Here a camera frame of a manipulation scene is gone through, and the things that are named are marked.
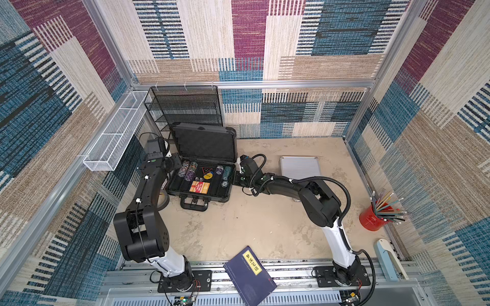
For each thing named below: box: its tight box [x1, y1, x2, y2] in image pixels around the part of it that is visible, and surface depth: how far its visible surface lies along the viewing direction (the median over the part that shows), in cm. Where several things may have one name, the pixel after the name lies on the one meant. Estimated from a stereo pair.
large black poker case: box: [165, 122, 237, 212], surface depth 99 cm
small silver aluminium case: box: [279, 155, 321, 181], surface depth 104 cm
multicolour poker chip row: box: [177, 160, 198, 182], surface depth 104 cm
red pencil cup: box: [359, 205, 390, 232], surface depth 86 cm
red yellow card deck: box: [188, 181, 210, 195], surface depth 99 cm
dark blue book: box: [223, 245, 278, 306], surface depth 75 cm
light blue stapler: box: [373, 239, 409, 282], surface depth 76 cm
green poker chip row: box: [220, 165, 233, 189], surface depth 102 cm
